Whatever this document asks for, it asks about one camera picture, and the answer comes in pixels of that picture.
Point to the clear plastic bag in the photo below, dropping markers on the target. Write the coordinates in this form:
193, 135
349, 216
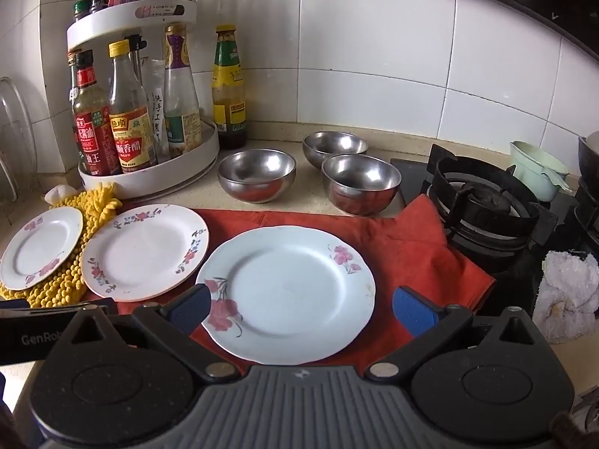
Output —
140, 16

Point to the yellow cap vinegar bottle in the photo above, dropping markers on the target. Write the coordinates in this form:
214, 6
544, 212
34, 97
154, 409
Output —
133, 140

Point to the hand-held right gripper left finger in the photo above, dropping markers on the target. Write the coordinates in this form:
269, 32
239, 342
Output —
194, 309

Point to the white garlic bulb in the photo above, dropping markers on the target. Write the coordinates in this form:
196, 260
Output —
58, 192

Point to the black burner grate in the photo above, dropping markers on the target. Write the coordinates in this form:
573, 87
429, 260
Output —
486, 206
585, 215

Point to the black pot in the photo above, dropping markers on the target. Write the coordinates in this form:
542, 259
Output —
588, 159

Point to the black gas stove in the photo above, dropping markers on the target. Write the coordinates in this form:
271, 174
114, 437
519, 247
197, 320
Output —
514, 271

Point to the yellow chenille cloth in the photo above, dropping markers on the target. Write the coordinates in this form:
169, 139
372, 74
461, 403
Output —
100, 206

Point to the small floral white plate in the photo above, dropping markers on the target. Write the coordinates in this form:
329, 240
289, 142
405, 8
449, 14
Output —
42, 248

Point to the white towel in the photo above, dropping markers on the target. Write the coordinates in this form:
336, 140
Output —
568, 294

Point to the red label soy sauce bottle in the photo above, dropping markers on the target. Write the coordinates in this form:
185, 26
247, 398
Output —
96, 140

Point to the brown cap dark bottle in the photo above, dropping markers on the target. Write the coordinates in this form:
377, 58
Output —
72, 70

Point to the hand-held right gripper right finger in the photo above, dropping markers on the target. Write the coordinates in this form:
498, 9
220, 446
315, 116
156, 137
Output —
414, 311

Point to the purple label clear bottle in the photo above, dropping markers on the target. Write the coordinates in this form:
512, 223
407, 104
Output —
180, 103

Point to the black cap bottle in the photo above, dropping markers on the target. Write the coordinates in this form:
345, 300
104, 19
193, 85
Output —
99, 2

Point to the stainless steel bowl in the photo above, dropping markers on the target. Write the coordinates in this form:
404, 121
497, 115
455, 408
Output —
334, 145
256, 173
360, 182

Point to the red cloth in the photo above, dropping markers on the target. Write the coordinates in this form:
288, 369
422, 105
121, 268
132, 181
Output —
412, 252

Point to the pale green plastic cup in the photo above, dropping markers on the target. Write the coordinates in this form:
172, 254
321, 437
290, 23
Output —
533, 173

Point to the green cap bottle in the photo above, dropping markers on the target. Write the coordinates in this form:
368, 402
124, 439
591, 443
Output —
81, 9

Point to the yellow green label sauce bottle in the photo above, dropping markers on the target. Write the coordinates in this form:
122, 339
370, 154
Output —
229, 75

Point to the medium floral white plate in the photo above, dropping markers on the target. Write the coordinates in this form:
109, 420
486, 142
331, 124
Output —
140, 252

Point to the large floral white plate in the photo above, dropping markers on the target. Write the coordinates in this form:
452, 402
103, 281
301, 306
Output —
290, 290

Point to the clear jar with paper label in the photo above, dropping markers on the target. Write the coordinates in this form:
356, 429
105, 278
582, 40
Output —
157, 103

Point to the black pourer glass bottle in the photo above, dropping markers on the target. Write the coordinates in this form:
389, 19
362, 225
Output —
136, 51

